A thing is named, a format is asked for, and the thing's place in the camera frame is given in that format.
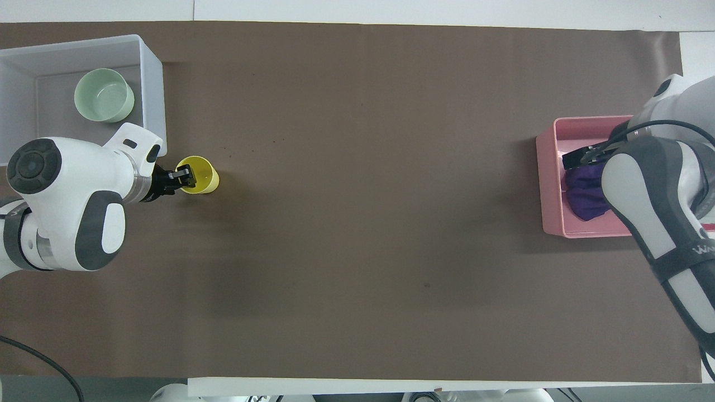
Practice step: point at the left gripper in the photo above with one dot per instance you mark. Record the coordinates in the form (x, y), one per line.
(157, 183)

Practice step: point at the yellow plastic cup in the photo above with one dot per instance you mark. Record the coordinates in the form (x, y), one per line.
(205, 177)

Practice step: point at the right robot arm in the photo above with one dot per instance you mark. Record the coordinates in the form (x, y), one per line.
(651, 184)

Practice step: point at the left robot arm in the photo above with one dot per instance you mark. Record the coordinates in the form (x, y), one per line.
(67, 201)

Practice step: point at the pink plastic box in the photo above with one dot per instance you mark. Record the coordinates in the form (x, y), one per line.
(553, 184)

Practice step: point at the crumpled purple trash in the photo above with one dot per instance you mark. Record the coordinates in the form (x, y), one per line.
(584, 192)

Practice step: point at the white plastic storage bin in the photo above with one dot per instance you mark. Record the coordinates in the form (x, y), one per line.
(149, 84)

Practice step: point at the pale green bowl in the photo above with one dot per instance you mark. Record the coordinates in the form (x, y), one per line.
(103, 96)

